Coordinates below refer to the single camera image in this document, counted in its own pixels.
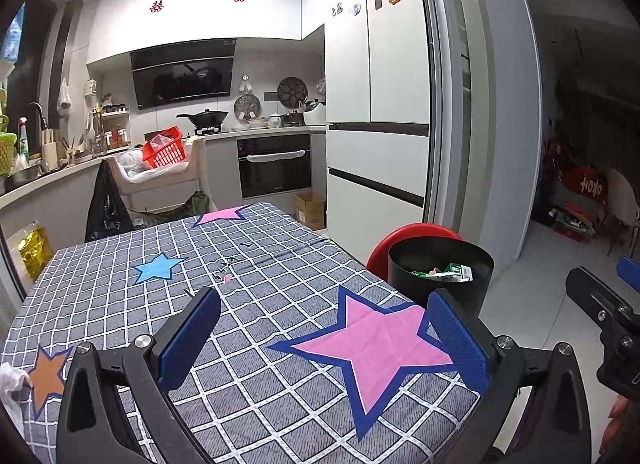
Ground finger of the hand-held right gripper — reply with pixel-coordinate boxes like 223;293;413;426
617;255;640;291
565;267;640;345

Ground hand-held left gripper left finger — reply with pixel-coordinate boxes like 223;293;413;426
56;287;222;464

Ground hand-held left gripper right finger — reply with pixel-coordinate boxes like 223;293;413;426
427;289;593;464

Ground green carton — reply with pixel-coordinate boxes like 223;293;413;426
411;264;473;282

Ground black trash bin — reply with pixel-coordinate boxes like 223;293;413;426
388;237;495;317

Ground white tissue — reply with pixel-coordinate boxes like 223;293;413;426
0;363;32;397

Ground person's right hand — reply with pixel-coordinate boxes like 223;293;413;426
601;393;632;452

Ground red bag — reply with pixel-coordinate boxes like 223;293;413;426
562;167;606;200

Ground grey checked star tablecloth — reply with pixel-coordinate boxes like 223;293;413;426
0;201;481;464

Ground red stool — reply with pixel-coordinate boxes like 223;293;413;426
366;224;463;275

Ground dark green bag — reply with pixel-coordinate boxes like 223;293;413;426
182;191;213;217

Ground black plastic bag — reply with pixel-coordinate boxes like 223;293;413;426
84;159;133;243

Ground white high chair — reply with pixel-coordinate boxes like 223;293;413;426
105;137;218;212

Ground cardboard box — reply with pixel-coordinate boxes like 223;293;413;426
293;191;327;231

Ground grey kitchen counter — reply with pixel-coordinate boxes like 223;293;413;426
0;124;328;245

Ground gold foil bag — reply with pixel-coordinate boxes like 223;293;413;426
18;227;55;282

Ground red plastic basket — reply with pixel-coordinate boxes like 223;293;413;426
142;125;186;168

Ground black built-in oven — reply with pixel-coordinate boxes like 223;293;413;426
237;134;312;199

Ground grey sliding door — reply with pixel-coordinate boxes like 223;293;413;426
415;0;543;265

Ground black wok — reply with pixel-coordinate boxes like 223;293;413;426
176;108;229;127

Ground spice rack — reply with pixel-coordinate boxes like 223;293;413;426
100;104;132;150

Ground knife block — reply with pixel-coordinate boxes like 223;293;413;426
40;128;61;165

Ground silver round steamer rack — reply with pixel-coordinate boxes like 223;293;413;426
234;94;261;122

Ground white rice cooker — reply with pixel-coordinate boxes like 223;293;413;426
303;100;328;126

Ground spray bottle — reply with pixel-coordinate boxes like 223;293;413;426
17;117;31;167

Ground black range hood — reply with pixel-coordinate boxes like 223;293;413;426
130;41;236;110

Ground black round steamer rack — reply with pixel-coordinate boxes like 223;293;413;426
277;77;307;108

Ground kitchen faucet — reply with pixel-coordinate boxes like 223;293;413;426
27;102;48;157

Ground white hanging plastic bag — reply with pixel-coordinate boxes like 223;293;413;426
56;78;72;117

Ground white refrigerator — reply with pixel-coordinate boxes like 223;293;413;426
325;0;432;245

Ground white wall cabinets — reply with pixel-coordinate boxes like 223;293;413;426
87;0;326;65

